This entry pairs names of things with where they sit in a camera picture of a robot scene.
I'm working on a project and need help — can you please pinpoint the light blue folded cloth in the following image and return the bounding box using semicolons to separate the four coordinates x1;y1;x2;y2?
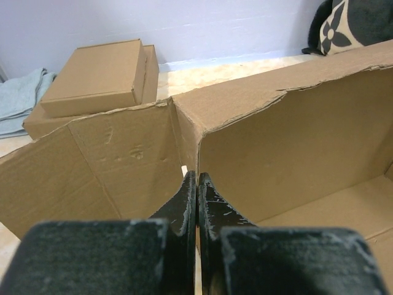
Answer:
1;68;56;139

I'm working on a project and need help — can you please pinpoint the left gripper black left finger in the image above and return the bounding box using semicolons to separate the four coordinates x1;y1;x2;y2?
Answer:
1;171;197;294

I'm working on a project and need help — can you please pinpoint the small folded brown cardboard box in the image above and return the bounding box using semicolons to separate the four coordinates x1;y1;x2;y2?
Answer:
41;39;147;117

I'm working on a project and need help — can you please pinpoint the black plush flower-pattern pillow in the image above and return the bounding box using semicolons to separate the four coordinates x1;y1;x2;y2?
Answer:
302;0;392;56

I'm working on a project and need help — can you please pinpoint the large folded brown cardboard box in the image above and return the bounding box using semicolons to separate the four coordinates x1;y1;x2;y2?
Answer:
22;44;160;141

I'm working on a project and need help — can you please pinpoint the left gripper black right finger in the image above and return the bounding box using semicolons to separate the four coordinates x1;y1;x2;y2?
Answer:
198;173;389;294

